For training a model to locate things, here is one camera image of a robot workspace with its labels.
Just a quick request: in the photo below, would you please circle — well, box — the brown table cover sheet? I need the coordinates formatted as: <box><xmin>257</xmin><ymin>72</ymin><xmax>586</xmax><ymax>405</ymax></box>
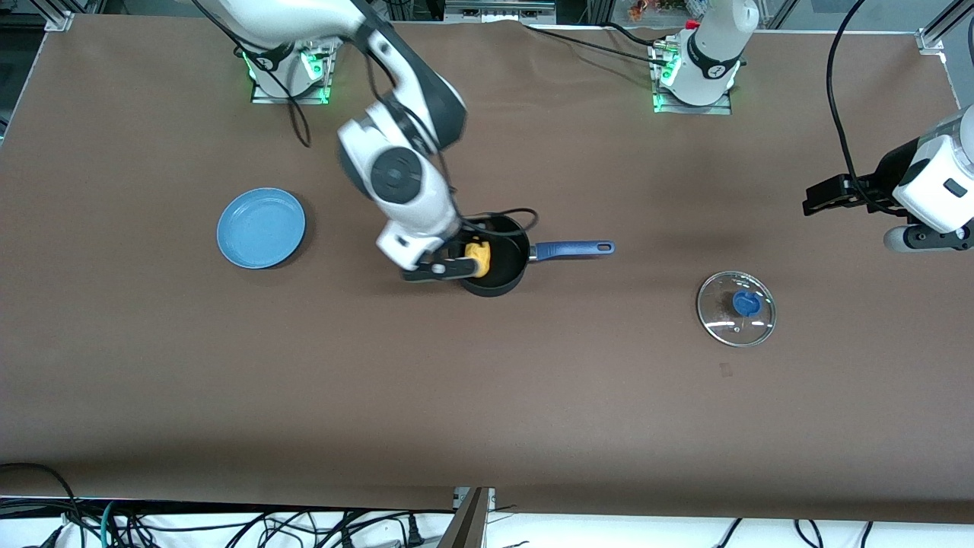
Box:
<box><xmin>0</xmin><ymin>14</ymin><xmax>974</xmax><ymax>524</ymax></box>

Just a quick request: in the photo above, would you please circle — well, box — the black cable with plug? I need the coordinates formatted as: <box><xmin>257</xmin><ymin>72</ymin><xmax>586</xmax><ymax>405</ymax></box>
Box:
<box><xmin>228</xmin><ymin>510</ymin><xmax>427</xmax><ymax>548</ymax></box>

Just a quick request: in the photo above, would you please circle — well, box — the black right arm base cable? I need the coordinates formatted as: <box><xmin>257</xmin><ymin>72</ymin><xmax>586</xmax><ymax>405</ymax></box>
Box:
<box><xmin>194</xmin><ymin>0</ymin><xmax>312</xmax><ymax>149</ymax></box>

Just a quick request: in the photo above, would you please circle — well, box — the grey metal rack device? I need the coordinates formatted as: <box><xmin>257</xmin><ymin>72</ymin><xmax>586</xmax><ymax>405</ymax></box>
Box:
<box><xmin>444</xmin><ymin>0</ymin><xmax>557</xmax><ymax>24</ymax></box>

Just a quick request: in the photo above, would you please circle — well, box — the glass lid blue knob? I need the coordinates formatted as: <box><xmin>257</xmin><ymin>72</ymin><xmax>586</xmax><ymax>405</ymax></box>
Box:
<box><xmin>697</xmin><ymin>271</ymin><xmax>778</xmax><ymax>349</ymax></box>

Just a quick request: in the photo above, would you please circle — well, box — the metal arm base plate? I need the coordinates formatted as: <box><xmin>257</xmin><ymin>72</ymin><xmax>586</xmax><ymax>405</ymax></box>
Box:
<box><xmin>653</xmin><ymin>42</ymin><xmax>733</xmax><ymax>115</ymax></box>
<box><xmin>250</xmin><ymin>46</ymin><xmax>334</xmax><ymax>105</ymax></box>

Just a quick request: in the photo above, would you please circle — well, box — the dark blue pot blue handle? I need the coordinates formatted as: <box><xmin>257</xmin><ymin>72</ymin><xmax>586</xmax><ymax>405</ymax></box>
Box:
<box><xmin>455</xmin><ymin>215</ymin><xmax>616</xmax><ymax>298</ymax></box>

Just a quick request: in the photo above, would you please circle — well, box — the blue round plate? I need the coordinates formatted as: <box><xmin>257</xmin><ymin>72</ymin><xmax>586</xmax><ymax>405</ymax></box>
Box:
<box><xmin>217</xmin><ymin>187</ymin><xmax>307</xmax><ymax>270</ymax></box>

